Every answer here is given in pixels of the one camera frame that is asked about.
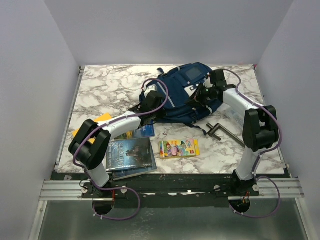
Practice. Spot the Animal Farm blue book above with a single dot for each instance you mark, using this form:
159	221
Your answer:
146	131

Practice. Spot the yellow crayon box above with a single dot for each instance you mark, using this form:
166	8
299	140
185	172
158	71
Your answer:
184	148

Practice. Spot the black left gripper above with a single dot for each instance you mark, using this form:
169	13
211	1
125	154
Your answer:
161	114

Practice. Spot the dark book underneath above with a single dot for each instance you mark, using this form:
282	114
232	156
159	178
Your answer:
124	174

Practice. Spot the yellow notebook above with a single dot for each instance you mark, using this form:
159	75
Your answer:
88	126

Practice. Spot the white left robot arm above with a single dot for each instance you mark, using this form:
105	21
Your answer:
89	146

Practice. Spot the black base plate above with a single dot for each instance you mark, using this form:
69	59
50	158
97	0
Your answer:
166	190

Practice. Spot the clear plastic organizer box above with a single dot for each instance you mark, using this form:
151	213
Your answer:
235	116

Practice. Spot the aluminium rail frame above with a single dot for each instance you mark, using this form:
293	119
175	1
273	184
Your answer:
266	219

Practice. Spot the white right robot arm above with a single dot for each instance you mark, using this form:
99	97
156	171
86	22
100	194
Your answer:
261	132

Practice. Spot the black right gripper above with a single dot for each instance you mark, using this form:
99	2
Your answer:
197	96

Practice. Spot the Wuthering Heights dark book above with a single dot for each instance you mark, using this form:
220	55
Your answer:
128	154

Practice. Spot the navy blue student backpack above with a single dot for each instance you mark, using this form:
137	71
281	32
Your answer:
182	81

